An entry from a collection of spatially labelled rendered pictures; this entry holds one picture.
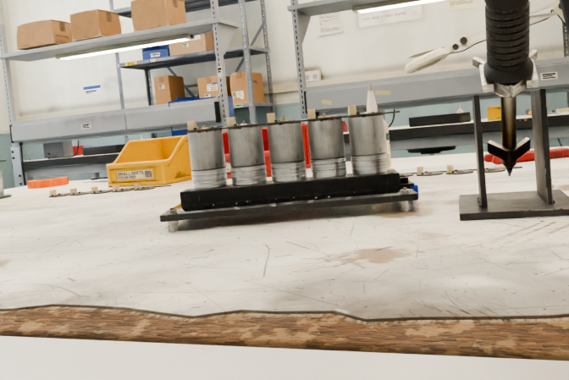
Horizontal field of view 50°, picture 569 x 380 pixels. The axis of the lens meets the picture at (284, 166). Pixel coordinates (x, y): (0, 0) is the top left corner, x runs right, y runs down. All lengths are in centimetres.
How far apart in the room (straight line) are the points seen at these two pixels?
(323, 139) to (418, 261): 18
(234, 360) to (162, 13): 308
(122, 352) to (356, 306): 7
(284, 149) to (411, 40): 448
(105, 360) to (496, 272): 14
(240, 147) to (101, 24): 305
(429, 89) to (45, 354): 255
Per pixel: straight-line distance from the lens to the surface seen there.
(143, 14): 328
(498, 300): 20
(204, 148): 42
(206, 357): 17
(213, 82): 491
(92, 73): 607
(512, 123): 36
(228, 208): 38
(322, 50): 503
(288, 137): 41
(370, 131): 41
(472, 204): 37
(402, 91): 270
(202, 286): 24
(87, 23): 348
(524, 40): 33
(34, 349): 20
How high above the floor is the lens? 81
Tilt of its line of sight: 4 degrees down
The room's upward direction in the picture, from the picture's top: 5 degrees counter-clockwise
